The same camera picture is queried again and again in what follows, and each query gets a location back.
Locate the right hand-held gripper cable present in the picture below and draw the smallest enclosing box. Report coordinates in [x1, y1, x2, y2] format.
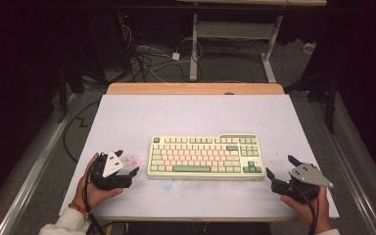
[293, 182, 321, 235]

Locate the hand-held gripper cable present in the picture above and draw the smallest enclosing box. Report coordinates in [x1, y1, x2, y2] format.
[81, 156, 107, 235]
[293, 182, 321, 235]

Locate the black floor cable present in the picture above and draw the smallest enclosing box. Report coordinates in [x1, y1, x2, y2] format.
[62, 99, 101, 165]

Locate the metal floor rail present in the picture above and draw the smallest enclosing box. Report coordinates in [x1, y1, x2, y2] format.
[0, 92, 80, 235]
[308, 100, 376, 235]

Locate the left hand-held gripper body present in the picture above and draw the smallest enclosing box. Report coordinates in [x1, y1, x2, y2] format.
[89, 150, 134, 192]

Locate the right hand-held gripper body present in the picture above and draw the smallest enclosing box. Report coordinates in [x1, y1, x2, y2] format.
[270, 162, 335, 206]

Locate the white table cover board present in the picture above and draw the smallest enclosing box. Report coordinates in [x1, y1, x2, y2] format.
[59, 94, 340, 220]

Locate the white metal desk frame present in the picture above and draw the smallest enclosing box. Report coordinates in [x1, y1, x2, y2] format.
[188, 12, 284, 84]

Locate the person's right hand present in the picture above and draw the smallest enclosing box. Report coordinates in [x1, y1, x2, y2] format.
[279, 165, 336, 235]

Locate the black metal stand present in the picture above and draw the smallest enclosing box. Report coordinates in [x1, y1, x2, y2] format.
[284, 67, 340, 135]
[56, 63, 86, 124]

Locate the tangle of floor cables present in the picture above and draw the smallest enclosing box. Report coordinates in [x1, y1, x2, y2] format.
[116, 23, 205, 84]

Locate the white power strip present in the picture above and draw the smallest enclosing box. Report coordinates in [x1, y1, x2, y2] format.
[302, 41, 317, 56]

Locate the wooden table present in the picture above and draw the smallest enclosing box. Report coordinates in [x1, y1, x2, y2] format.
[105, 82, 331, 224]

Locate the left hand-held gripper cable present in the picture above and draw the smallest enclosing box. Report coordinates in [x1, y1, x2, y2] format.
[81, 156, 107, 235]

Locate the orange bracelet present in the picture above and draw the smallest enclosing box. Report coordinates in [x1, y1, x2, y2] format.
[68, 201, 93, 220]

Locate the cream green pink keyboard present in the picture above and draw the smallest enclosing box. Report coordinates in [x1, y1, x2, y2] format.
[147, 133, 266, 181]

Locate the person's left hand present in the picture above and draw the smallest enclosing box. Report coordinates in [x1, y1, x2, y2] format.
[72, 152, 124, 211]

